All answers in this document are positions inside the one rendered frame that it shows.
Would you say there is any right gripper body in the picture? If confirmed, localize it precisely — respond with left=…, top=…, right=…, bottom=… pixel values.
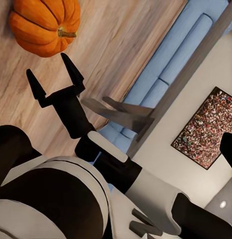
left=39, top=84, right=86, bottom=126

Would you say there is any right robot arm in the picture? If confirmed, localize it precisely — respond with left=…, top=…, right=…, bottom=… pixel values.
left=26, top=53, right=232, bottom=239

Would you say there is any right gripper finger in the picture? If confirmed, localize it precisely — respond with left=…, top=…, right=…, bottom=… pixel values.
left=61, top=53, right=84, bottom=87
left=26, top=69, right=46, bottom=102

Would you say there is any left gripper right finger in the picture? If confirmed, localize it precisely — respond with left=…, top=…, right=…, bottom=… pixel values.
left=220, top=132, right=232, bottom=167

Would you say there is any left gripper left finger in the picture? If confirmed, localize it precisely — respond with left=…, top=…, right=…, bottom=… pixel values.
left=0, top=132, right=22, bottom=186

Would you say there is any pumpkin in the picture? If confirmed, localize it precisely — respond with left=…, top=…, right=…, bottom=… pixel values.
left=8, top=0, right=81, bottom=58

